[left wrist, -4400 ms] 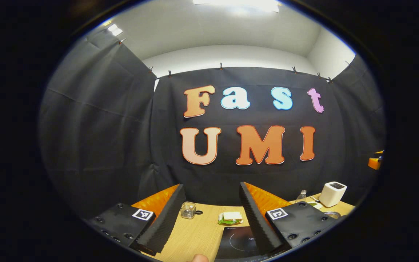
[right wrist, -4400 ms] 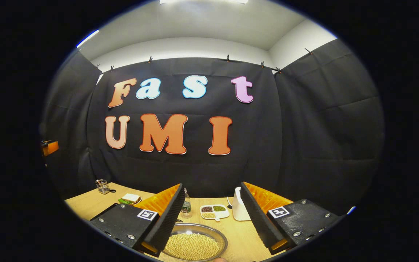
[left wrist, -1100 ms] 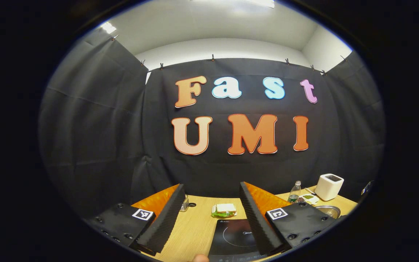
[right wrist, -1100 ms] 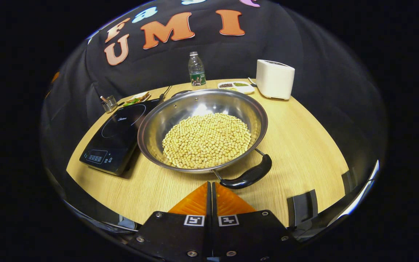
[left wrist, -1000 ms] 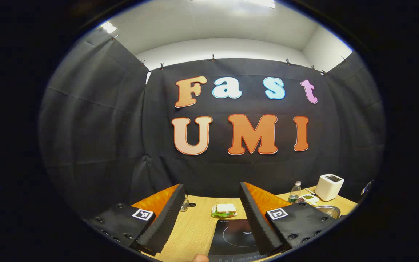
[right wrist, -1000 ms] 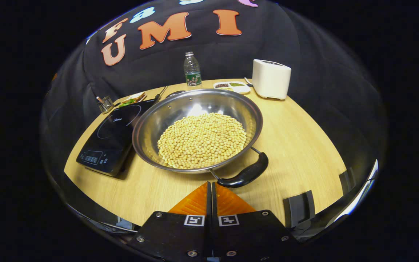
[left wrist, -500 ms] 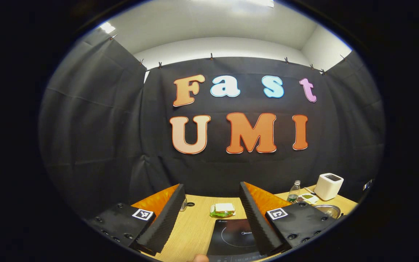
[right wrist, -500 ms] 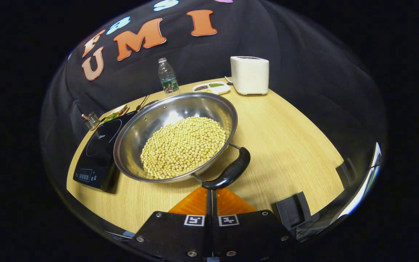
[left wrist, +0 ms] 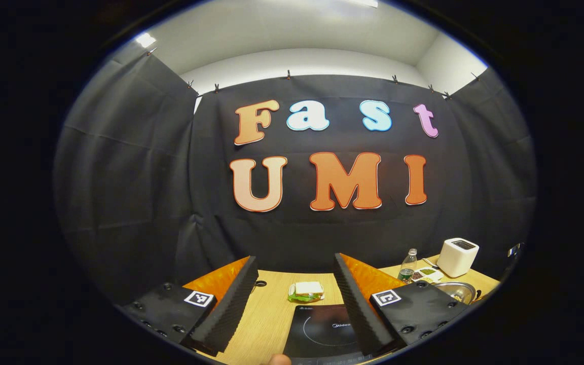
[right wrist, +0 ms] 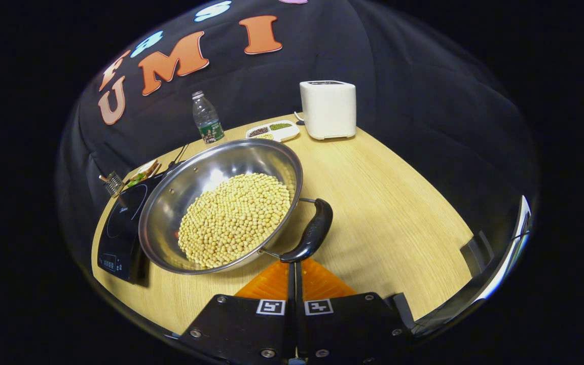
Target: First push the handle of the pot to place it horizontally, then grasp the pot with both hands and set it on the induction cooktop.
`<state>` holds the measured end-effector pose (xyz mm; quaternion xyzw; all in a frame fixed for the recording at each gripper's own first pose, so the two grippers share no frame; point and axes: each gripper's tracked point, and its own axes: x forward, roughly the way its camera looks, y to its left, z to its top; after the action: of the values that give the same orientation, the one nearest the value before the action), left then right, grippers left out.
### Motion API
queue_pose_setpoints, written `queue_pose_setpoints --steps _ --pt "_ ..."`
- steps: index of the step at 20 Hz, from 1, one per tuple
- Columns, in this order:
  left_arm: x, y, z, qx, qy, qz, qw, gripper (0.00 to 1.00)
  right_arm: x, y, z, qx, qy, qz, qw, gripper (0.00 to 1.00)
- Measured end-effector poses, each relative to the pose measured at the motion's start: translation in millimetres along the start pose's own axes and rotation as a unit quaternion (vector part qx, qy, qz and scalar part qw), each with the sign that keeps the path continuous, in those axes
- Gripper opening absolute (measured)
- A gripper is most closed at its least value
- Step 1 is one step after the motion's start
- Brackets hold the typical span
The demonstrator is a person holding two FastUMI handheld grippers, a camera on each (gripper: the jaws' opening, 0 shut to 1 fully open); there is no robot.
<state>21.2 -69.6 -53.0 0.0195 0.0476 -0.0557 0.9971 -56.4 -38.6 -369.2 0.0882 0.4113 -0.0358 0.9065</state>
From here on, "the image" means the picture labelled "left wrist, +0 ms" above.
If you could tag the black induction cooktop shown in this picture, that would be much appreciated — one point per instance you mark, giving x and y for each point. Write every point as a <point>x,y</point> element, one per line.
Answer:
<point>317,329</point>

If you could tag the white toaster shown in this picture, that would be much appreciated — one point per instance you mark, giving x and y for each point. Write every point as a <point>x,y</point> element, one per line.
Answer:
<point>457,258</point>

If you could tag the sandwich with lettuce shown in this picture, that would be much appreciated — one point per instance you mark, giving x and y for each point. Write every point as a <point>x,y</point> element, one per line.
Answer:
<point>307,291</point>

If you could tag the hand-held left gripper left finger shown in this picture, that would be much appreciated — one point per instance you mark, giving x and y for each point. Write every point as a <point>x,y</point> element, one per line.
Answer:
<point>231,304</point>

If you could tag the clear plastic bottle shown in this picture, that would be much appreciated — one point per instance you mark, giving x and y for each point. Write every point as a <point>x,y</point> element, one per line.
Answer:
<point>407,266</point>

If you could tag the black backdrop cloth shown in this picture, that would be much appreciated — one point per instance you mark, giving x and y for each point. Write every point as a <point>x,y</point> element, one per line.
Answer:
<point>135,177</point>

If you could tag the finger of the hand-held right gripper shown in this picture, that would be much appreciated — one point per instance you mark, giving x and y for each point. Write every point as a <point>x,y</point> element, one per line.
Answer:
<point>515,251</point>

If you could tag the stainless steel pot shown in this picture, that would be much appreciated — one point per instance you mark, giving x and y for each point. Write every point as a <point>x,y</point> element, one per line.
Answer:
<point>457,291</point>

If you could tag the white seasoning tray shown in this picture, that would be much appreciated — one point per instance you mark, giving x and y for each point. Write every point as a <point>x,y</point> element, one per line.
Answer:
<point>426,274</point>

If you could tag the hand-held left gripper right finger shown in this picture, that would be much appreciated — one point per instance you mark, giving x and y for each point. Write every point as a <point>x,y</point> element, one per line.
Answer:
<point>358,309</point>

